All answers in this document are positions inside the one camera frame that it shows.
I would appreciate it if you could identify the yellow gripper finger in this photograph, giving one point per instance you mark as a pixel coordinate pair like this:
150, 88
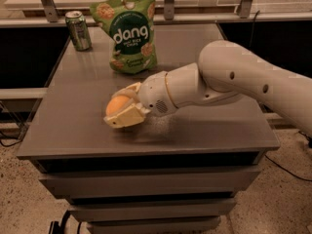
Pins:
133, 114
131, 91

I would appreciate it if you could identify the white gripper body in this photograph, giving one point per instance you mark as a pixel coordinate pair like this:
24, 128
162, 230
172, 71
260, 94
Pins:
154, 93

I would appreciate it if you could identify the orange fruit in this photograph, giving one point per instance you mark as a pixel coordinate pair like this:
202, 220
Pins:
116, 104

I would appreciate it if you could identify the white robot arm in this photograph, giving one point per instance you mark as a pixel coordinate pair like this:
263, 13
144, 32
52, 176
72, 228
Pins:
224, 72

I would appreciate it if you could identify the green rice chip bag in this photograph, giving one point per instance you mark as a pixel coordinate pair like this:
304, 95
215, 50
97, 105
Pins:
129, 23

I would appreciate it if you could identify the grey drawer cabinet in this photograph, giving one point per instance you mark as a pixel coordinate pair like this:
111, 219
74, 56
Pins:
176, 173

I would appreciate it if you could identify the green soda can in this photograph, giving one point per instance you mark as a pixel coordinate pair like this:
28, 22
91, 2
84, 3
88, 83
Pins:
78, 30

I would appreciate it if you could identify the metal railing frame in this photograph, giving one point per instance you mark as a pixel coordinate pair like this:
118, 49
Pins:
47, 13

